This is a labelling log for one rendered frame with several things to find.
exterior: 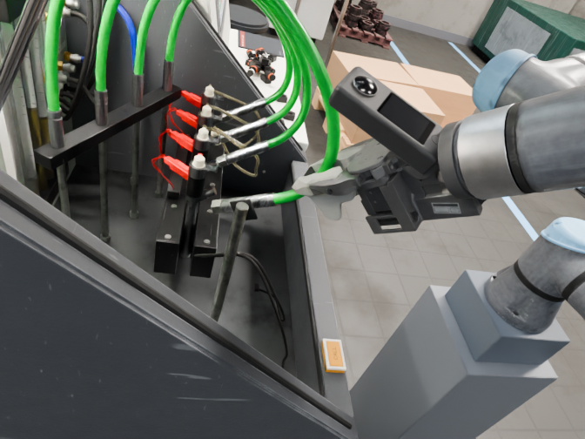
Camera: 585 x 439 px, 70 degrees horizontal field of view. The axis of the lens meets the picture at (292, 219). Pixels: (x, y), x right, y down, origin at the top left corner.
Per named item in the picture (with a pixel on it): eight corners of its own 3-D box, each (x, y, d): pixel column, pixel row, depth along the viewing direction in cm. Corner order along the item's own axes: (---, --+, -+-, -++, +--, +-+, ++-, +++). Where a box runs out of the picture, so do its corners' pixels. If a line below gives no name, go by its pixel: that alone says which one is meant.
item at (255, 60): (279, 90, 123) (284, 72, 120) (244, 82, 121) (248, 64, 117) (276, 59, 140) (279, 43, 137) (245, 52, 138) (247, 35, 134)
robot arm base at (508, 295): (526, 280, 101) (554, 252, 94) (562, 334, 90) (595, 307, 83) (473, 273, 97) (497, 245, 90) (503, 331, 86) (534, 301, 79)
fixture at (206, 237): (205, 301, 80) (217, 247, 70) (151, 296, 78) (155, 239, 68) (215, 191, 105) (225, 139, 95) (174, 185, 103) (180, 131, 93)
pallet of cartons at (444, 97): (438, 123, 397) (464, 76, 367) (485, 181, 333) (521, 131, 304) (310, 100, 358) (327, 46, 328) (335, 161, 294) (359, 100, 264)
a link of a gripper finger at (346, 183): (308, 203, 46) (377, 188, 40) (301, 192, 45) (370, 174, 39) (326, 180, 49) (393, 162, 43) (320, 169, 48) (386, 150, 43)
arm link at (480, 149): (495, 131, 31) (521, 84, 36) (438, 145, 34) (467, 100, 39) (525, 212, 34) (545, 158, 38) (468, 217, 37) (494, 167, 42)
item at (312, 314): (319, 458, 68) (355, 417, 58) (294, 458, 67) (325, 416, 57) (291, 210, 114) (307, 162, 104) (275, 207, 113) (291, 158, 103)
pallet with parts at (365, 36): (371, 22, 613) (380, -6, 590) (391, 50, 533) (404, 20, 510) (325, 9, 595) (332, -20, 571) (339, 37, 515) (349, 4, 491)
